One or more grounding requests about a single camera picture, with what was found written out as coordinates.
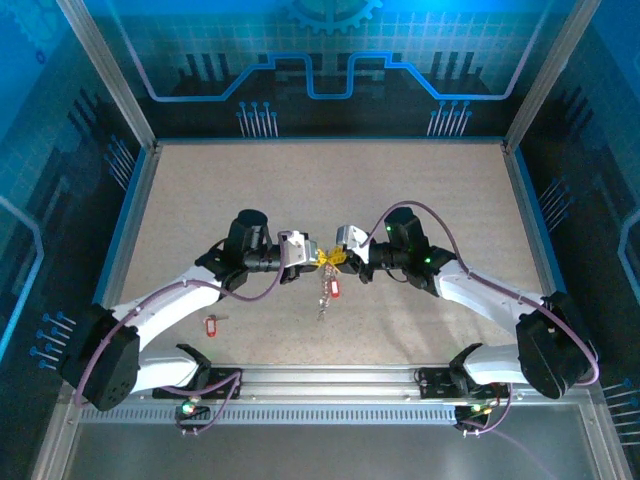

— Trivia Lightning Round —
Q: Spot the grey keyring strap with rings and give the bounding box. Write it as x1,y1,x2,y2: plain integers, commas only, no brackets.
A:
313,257,347,322

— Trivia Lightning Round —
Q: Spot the blue table edge strip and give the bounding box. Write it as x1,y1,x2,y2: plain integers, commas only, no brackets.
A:
155,135,506,147

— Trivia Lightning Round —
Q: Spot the grey metal front tray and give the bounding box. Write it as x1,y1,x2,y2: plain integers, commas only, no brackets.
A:
64,424,601,480

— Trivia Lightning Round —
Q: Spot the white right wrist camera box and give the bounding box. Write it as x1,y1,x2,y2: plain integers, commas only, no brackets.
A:
335,224,371,261

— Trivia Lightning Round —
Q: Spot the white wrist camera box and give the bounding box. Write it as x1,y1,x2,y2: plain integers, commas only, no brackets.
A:
277,230,320,267
335,224,371,261

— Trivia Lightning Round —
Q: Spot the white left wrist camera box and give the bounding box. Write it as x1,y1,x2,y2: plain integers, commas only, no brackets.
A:
277,230,320,267

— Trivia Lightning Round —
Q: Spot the aluminium mounting rail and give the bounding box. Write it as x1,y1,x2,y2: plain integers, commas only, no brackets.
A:
238,364,422,401

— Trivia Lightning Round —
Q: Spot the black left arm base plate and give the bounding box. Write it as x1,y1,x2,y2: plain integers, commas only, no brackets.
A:
152,367,245,401

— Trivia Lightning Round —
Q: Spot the aluminium table side rail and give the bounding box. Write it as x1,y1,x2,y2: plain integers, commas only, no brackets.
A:
29,142,162,480
501,142,634,480

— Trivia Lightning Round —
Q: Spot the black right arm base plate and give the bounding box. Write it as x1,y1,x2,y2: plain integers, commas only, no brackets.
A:
414,367,511,401

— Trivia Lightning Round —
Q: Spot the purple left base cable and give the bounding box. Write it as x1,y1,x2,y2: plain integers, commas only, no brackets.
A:
174,372,245,436

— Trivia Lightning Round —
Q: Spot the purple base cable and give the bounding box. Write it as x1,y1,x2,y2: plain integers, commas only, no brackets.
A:
174,372,245,436
457,394,557,480

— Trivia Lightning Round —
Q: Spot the slotted grey cable duct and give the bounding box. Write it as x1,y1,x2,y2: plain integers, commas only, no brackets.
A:
79,405,459,426

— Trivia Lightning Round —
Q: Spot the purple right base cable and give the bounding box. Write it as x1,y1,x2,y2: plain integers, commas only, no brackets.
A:
457,394,557,480

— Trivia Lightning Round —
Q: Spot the aluminium frame post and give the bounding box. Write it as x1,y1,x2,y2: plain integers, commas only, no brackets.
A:
501,0,602,152
55,0,162,152

